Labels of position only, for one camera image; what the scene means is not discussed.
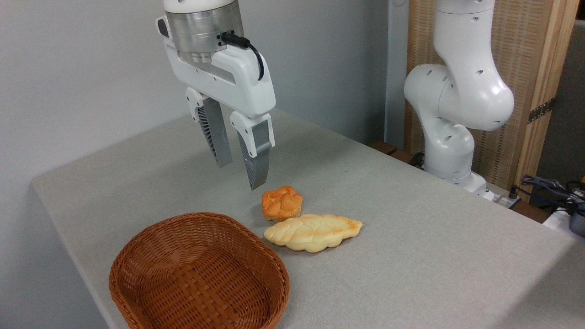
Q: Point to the black plug at robot base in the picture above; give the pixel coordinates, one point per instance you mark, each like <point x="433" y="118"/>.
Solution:
<point x="417" y="159"/>

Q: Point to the grey fabric table cloth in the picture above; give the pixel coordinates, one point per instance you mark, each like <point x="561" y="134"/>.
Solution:
<point x="411" y="256"/>

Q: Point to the small round orange bread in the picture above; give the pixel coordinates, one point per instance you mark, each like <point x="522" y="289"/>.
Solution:
<point x="282" y="203"/>

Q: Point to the grey plastic container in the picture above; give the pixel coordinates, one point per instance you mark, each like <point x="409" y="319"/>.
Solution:
<point x="578" y="224"/>

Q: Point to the long leaf-shaped pale bread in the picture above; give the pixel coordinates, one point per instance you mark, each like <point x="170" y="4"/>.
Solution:
<point x="313" y="232"/>

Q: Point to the brown wicker basket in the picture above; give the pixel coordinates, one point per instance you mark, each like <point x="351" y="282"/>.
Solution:
<point x="201" y="274"/>

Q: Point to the black metal screen hinge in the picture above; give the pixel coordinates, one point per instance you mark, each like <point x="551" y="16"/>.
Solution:
<point x="541" y="110"/>

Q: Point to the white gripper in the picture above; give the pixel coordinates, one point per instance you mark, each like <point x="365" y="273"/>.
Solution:
<point x="242" y="87"/>

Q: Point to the silver cylindrical wrist adapter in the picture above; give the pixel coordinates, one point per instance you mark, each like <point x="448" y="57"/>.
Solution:
<point x="203" y="32"/>

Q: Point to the wooden slatted folding screen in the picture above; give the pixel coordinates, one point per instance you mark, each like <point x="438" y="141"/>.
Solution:
<point x="525" y="55"/>

